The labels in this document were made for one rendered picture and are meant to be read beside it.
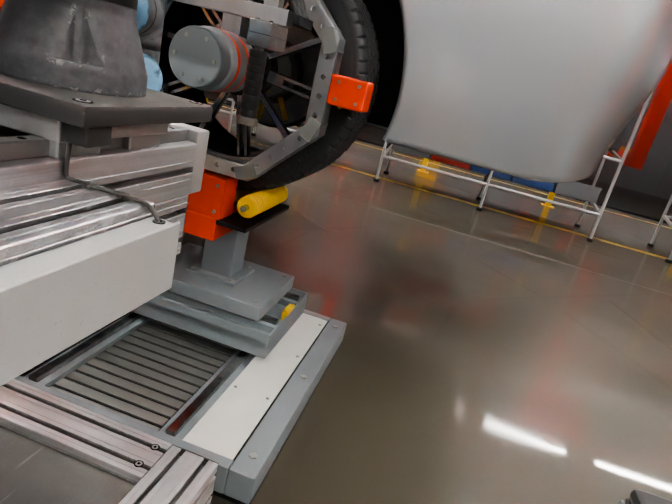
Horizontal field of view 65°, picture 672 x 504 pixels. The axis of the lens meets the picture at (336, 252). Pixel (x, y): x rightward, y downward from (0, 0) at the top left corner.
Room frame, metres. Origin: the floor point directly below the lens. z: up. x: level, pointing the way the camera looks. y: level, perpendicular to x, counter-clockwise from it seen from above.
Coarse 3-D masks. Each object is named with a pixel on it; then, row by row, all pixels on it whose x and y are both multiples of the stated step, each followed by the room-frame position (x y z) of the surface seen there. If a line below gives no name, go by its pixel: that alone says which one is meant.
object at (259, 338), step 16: (144, 304) 1.37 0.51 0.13; (160, 304) 1.36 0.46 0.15; (176, 304) 1.35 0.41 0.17; (192, 304) 1.40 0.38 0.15; (288, 304) 1.55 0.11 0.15; (304, 304) 1.63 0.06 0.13; (160, 320) 1.36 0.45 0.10; (176, 320) 1.35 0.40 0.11; (192, 320) 1.34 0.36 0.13; (208, 320) 1.33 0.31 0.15; (224, 320) 1.32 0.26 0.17; (240, 320) 1.37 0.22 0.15; (272, 320) 1.37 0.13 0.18; (288, 320) 1.47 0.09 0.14; (208, 336) 1.33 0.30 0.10; (224, 336) 1.32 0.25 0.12; (240, 336) 1.31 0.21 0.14; (256, 336) 1.30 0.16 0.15; (272, 336) 1.32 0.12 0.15; (256, 352) 1.30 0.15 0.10
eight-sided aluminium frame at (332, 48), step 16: (304, 0) 1.29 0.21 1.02; (320, 0) 1.33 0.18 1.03; (320, 16) 1.28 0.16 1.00; (320, 32) 1.28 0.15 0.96; (336, 32) 1.28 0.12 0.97; (336, 48) 1.27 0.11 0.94; (320, 64) 1.28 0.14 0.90; (336, 64) 1.32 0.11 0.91; (320, 80) 1.28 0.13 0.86; (320, 96) 1.32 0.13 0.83; (320, 112) 1.28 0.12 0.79; (304, 128) 1.28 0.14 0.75; (320, 128) 1.28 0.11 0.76; (288, 144) 1.29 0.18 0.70; (304, 144) 1.28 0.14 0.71; (208, 160) 1.32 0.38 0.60; (224, 160) 1.32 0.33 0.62; (240, 160) 1.35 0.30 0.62; (256, 160) 1.30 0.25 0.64; (272, 160) 1.29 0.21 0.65; (240, 176) 1.30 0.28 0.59; (256, 176) 1.30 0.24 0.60
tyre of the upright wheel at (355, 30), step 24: (336, 0) 1.36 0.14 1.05; (360, 0) 1.51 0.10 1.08; (336, 24) 1.36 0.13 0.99; (360, 24) 1.37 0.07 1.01; (360, 48) 1.36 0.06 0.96; (360, 72) 1.35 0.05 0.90; (336, 120) 1.35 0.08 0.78; (360, 120) 1.47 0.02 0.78; (312, 144) 1.36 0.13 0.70; (336, 144) 1.36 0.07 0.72; (288, 168) 1.37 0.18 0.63; (312, 168) 1.38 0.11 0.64
